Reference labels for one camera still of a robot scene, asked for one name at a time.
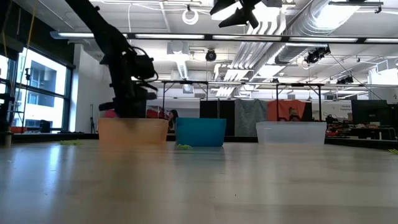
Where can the orange plastic bin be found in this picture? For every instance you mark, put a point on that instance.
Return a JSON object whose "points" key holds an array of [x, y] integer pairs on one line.
{"points": [[133, 132]]}

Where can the red box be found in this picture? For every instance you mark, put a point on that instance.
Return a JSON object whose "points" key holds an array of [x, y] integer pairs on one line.
{"points": [[110, 114]]}

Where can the orange partition panel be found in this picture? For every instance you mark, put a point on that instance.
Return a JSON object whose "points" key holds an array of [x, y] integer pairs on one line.
{"points": [[280, 109]]}

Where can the teal plastic bin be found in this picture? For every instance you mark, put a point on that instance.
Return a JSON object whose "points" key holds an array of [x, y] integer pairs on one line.
{"points": [[200, 132]]}

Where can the white ceiling pipes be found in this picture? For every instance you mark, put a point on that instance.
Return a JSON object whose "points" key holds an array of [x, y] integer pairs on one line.
{"points": [[248, 53]]}

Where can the idle black robot arm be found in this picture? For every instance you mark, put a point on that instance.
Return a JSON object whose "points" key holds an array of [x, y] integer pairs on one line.
{"points": [[334, 121]]}

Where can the black monitor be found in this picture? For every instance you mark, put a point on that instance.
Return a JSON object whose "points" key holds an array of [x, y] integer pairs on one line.
{"points": [[369, 112]]}

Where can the black tripod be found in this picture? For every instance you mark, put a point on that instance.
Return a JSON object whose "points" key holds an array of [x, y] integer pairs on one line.
{"points": [[92, 119]]}

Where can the red machine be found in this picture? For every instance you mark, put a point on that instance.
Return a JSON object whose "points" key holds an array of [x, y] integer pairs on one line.
{"points": [[155, 113]]}

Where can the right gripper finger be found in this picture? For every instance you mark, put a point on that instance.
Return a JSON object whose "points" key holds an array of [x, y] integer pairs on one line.
{"points": [[237, 18], [222, 5]]}

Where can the black rig frame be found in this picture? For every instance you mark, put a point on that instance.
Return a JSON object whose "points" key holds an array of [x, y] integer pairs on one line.
{"points": [[186, 82]]}

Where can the large window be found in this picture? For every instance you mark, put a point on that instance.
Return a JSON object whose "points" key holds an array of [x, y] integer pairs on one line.
{"points": [[40, 93]]}

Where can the long LED light bar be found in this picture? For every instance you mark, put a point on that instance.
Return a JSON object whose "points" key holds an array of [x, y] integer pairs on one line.
{"points": [[171, 36]]}

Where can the black ceiling camera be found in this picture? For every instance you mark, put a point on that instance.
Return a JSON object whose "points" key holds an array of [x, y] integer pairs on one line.
{"points": [[315, 55]]}

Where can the silver air duct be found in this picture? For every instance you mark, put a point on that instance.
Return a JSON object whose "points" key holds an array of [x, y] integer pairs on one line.
{"points": [[295, 49]]}

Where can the person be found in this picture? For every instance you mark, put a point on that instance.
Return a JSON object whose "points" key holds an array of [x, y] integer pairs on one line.
{"points": [[293, 114], [173, 116]]}

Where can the black partition panel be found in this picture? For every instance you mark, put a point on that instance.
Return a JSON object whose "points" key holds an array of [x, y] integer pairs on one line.
{"points": [[217, 109]]}

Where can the grey fabric panel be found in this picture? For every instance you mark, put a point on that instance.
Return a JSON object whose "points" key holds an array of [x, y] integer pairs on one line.
{"points": [[250, 115]]}

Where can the clear plastic bin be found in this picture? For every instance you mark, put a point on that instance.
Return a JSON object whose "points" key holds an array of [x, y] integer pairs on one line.
{"points": [[292, 133]]}

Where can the black round spotlight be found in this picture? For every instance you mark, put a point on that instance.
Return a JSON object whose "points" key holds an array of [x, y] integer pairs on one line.
{"points": [[211, 55]]}

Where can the small toys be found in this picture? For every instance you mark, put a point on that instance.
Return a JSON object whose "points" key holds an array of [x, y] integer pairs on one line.
{"points": [[393, 151]]}

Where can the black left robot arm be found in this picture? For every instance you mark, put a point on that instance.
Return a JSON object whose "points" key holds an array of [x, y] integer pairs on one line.
{"points": [[105, 34]]}

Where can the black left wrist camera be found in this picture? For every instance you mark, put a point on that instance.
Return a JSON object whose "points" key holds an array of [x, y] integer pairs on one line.
{"points": [[144, 67]]}

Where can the black aluminium table frame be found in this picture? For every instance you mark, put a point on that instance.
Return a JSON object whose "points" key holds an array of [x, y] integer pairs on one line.
{"points": [[46, 137]]}

